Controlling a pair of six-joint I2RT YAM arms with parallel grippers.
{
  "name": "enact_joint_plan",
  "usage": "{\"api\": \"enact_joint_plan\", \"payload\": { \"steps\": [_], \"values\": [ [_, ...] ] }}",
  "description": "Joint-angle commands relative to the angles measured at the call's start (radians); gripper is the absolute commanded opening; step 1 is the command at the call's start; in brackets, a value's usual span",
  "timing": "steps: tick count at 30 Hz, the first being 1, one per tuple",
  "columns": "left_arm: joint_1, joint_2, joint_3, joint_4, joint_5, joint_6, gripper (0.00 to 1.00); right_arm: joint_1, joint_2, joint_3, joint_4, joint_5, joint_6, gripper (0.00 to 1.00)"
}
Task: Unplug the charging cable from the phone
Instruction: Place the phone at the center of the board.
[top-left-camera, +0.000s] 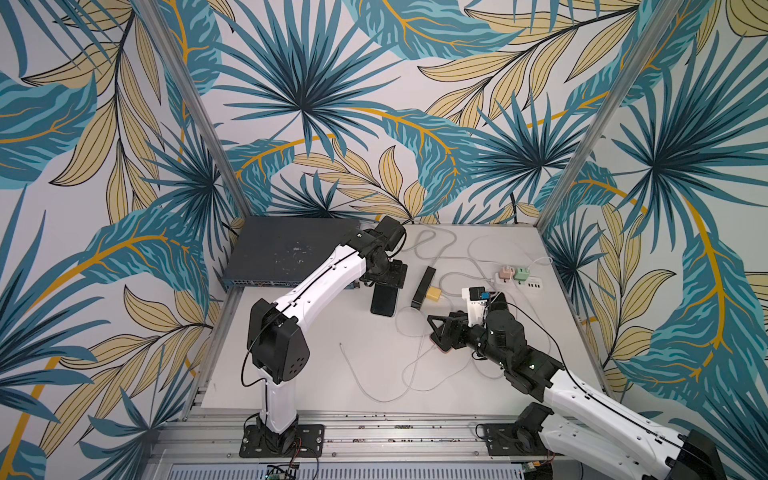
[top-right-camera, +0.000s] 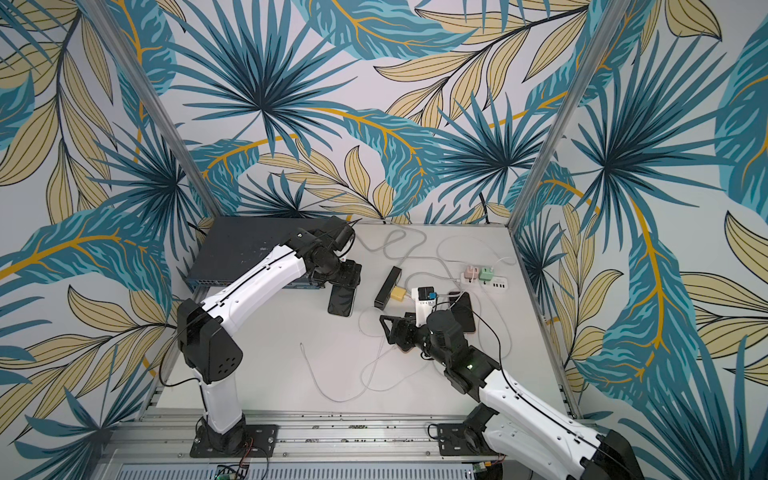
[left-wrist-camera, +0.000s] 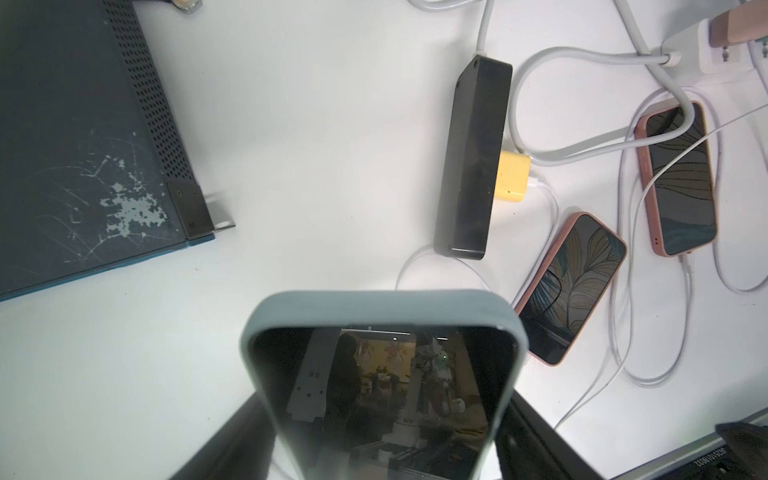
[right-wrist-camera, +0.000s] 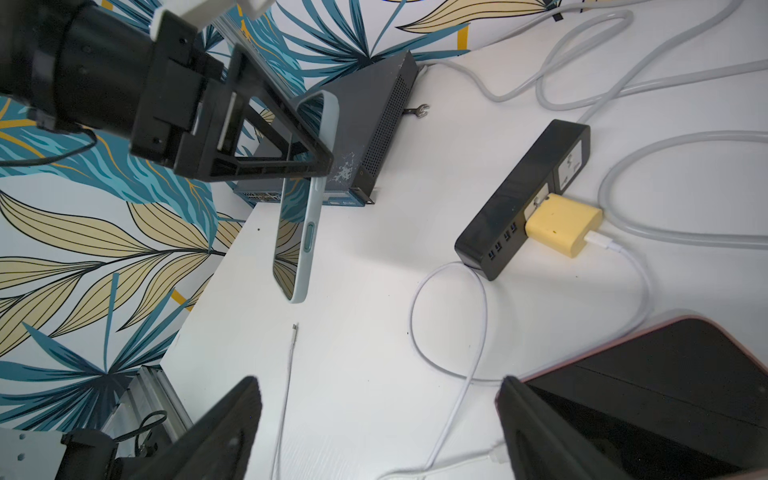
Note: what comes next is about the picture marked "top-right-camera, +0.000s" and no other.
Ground black phone grey case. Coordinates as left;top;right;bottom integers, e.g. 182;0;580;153
327;285;356;317

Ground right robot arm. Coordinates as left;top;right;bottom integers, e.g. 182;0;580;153
379;310;644;479

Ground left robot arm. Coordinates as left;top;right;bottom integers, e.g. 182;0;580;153
177;217;362;454

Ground black phone by power strip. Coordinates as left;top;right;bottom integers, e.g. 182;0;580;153
448;291;476;333

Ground yellow charger adapter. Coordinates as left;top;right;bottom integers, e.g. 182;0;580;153
390;286;408;302

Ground black power bank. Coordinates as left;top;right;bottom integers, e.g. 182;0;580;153
373;266;402;310

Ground pink plug adapter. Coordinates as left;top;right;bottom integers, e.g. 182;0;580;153
463;265;479;281

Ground green plug adapter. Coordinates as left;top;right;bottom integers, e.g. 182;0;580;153
478;267;495;282

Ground white power strip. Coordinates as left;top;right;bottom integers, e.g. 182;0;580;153
460;276;509;292

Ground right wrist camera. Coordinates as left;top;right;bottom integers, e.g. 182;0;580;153
411;286;437;327

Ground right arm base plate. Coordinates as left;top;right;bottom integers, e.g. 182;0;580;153
428;422;499;457

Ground grey network switch box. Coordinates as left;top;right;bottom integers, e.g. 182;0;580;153
186;217;327;288

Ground aluminium rail frame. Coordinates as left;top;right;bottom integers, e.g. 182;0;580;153
91;408;534;479

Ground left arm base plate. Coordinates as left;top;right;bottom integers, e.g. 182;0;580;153
189;421;279;459

